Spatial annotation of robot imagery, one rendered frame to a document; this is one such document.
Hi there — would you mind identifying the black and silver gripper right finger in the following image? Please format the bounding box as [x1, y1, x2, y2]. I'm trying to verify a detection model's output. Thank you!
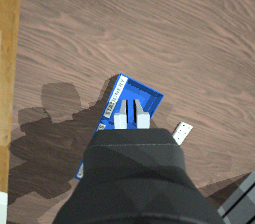
[133, 99, 150, 129]

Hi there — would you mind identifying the blue three-compartment bin rack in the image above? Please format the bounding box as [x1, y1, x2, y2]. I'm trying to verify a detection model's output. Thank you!
[75, 73, 163, 180]

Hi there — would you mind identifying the white domino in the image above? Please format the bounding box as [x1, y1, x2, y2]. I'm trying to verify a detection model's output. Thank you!
[172, 121, 192, 145]

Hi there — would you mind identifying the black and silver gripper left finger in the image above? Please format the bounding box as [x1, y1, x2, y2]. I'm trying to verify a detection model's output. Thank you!
[114, 100, 128, 129]

